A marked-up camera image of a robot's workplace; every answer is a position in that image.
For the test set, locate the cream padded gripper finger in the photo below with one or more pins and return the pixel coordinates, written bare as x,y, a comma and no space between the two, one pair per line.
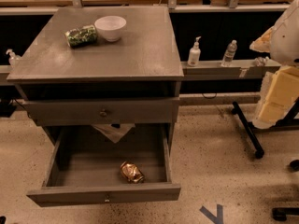
264,42
279,92

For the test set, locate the crushed orange soda can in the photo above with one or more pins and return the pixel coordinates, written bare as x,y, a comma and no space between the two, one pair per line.
132,173

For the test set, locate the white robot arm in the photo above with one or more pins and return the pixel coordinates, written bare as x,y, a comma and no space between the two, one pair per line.
285,40

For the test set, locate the closed grey top drawer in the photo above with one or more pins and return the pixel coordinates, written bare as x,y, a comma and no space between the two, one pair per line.
102,111

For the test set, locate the white paper under drawer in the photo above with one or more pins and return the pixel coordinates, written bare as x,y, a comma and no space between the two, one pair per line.
112,133

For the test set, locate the grey wooden drawer cabinet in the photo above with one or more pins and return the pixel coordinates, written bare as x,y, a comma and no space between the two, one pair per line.
143,63

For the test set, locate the green patterned can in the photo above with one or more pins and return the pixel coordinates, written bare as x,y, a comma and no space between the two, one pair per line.
81,36

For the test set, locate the open grey middle drawer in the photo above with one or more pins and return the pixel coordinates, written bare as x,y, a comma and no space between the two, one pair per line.
85,168

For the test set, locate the crumpled clear plastic wrapper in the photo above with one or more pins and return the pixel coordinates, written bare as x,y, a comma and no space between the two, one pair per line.
261,61

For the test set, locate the black metal stand leg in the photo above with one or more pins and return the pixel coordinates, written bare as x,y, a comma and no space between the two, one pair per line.
258,148

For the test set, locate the white pump lotion bottle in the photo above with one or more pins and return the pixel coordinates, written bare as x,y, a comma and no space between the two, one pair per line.
194,53

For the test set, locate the black chair caster base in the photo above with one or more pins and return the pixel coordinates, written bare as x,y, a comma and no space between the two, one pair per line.
281,213

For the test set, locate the white ceramic bowl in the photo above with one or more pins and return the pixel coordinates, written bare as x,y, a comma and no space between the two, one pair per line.
110,27

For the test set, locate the small clear pump bottle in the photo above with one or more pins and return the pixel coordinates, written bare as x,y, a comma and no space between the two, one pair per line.
13,57

